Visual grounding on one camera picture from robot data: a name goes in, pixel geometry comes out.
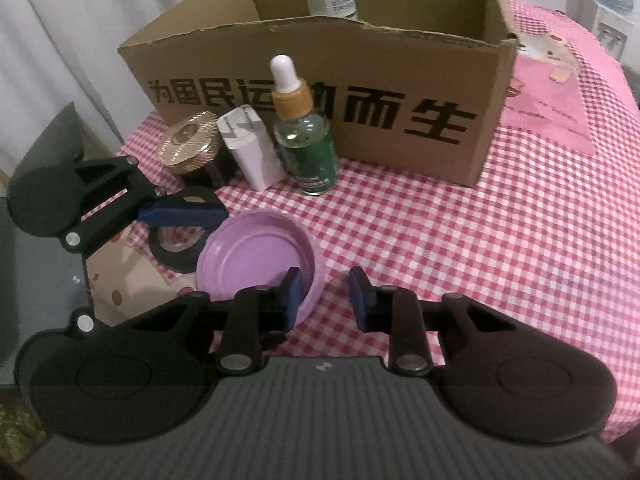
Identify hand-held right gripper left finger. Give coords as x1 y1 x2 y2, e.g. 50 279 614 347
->
125 266 304 377

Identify pink checkered tablecloth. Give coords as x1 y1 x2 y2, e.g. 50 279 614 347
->
80 0 640 446

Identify printed cardboard box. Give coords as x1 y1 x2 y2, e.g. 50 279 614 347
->
117 0 518 190

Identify white charger plug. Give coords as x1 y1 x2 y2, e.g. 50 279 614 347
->
216 104 286 192

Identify dark grey chair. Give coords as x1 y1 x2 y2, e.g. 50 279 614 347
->
0 102 126 196

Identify gold ridged jar lid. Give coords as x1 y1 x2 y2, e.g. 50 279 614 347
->
157 110 238 190

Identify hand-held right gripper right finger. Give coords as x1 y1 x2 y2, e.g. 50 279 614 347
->
348 266 511 377

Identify white water dispenser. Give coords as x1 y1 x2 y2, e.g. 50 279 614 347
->
575 0 631 66

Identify black tape roll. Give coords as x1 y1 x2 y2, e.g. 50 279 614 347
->
150 186 221 274

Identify purple plastic lid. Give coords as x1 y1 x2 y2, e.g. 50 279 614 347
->
196 210 325 333

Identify white curtain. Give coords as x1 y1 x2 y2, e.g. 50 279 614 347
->
0 0 251 171

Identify green dropper bottle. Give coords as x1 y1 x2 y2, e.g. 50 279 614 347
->
270 55 340 197

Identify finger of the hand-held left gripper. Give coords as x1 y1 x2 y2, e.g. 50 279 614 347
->
62 155 229 254
70 309 117 337

